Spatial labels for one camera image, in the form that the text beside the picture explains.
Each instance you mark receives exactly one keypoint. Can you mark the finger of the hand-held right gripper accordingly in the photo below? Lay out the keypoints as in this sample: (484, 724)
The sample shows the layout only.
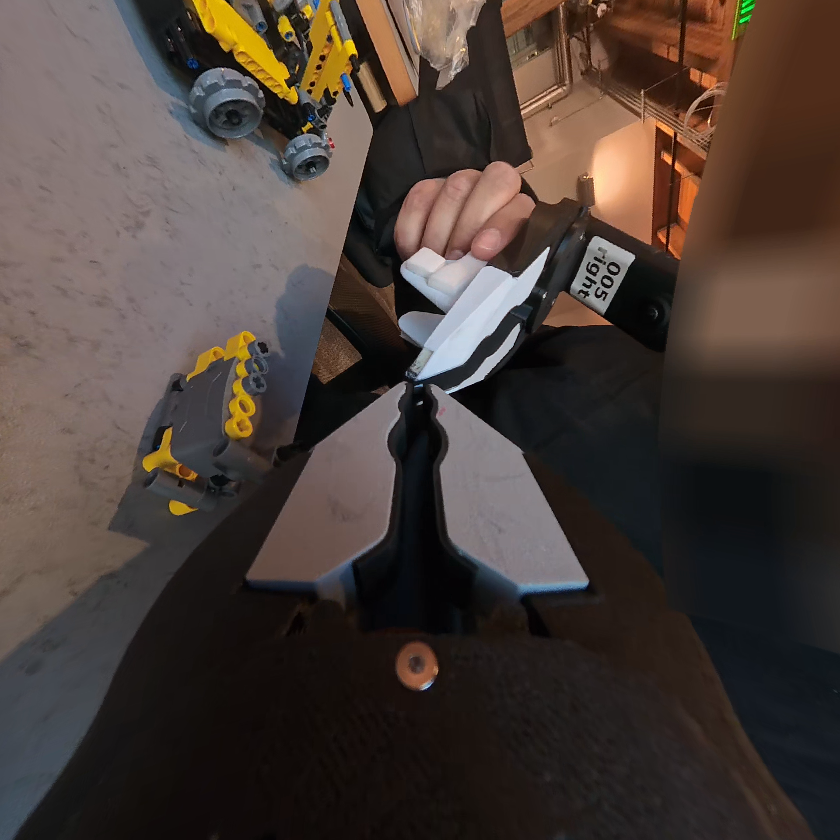
(479, 315)
(499, 364)

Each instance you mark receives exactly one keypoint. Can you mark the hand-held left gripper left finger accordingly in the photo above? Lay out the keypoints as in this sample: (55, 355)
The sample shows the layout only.
(328, 512)

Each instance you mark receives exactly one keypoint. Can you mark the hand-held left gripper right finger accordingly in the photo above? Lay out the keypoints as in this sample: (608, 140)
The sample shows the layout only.
(505, 518)

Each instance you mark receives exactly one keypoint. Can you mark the yellow five-hole brick beam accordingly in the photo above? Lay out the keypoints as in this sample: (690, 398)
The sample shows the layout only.
(239, 407)

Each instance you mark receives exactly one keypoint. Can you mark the grey yellow brick assembly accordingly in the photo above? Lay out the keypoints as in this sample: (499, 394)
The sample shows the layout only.
(203, 420)

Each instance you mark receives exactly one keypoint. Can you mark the person's right hand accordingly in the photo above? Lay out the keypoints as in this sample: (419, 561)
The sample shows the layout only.
(459, 210)

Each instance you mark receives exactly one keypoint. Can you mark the person's dark clothing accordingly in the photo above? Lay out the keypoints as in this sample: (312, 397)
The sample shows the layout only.
(577, 407)

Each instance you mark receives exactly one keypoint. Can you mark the black office chair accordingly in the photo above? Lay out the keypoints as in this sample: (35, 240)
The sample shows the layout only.
(354, 315)

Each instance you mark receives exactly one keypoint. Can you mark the clear plastic bag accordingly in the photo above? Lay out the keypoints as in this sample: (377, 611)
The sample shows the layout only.
(446, 33)

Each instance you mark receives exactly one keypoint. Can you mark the green lit sign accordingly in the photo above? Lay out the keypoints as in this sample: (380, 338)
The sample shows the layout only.
(743, 10)

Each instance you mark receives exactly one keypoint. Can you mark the yellow black brick vehicle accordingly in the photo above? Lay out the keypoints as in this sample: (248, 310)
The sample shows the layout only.
(249, 52)

